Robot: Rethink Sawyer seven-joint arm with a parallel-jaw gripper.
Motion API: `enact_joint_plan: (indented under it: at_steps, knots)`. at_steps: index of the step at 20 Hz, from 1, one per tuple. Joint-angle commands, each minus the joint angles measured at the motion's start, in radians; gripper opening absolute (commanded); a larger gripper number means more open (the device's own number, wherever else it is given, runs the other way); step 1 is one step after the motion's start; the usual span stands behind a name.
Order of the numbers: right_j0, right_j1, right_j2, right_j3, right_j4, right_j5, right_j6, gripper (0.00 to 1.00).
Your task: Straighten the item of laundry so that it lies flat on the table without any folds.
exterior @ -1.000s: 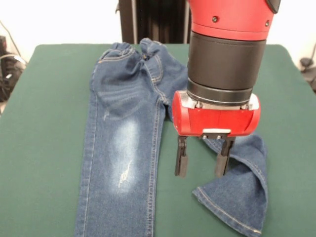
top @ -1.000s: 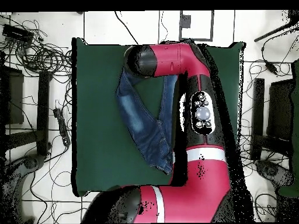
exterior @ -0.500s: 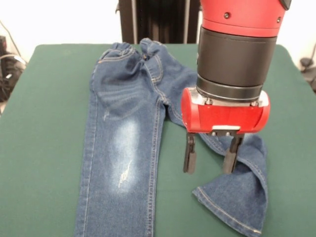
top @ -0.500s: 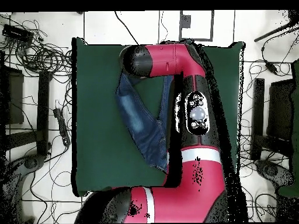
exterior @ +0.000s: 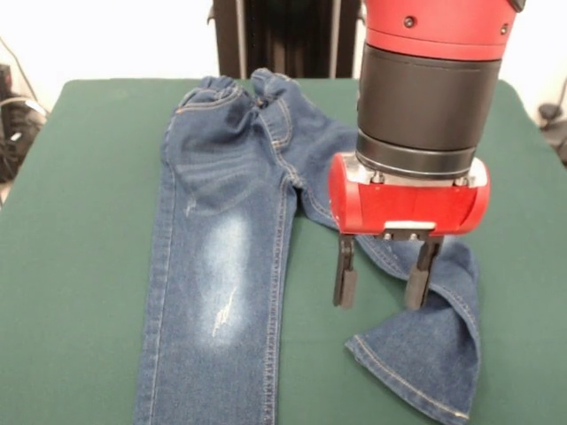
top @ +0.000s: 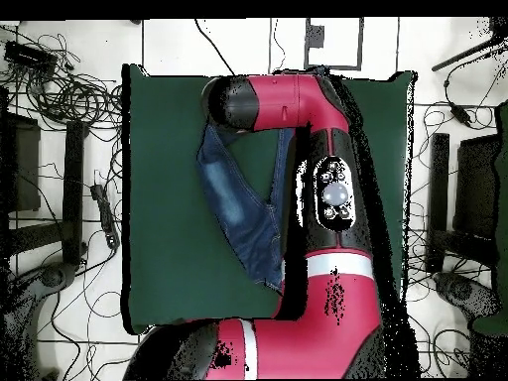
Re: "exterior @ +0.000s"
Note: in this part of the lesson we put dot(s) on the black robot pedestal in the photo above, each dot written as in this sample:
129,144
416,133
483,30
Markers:
288,40

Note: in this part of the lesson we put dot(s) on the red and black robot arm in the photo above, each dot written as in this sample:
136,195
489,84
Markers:
429,88

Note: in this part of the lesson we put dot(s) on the dark green table cloth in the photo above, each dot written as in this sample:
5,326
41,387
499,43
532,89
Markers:
66,265

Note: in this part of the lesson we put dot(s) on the blue denim jeans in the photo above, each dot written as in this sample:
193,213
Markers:
212,265

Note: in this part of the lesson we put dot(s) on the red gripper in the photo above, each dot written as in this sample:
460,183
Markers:
412,208

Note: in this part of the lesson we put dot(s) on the black stand base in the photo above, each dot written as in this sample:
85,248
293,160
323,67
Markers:
17,133

